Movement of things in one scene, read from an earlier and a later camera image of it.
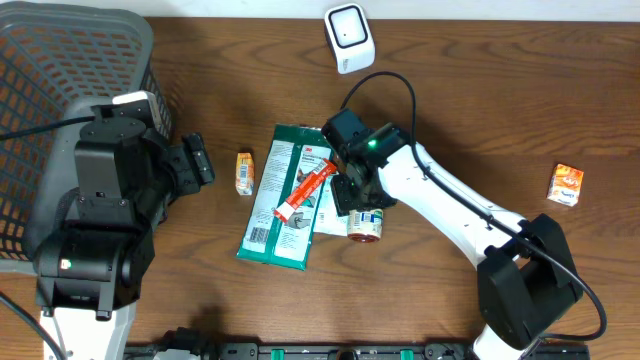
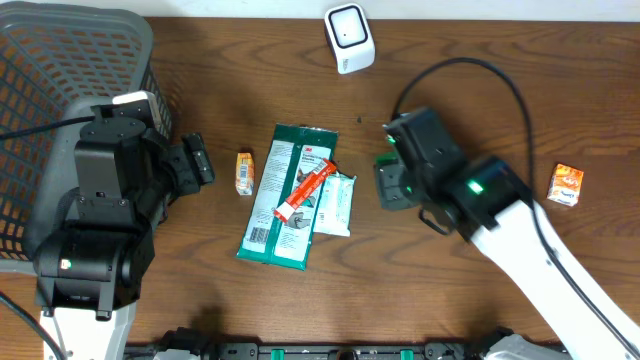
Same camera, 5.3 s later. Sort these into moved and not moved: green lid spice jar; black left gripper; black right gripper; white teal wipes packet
Moved: green lid spice jar; black right gripper
Not moved: black left gripper; white teal wipes packet
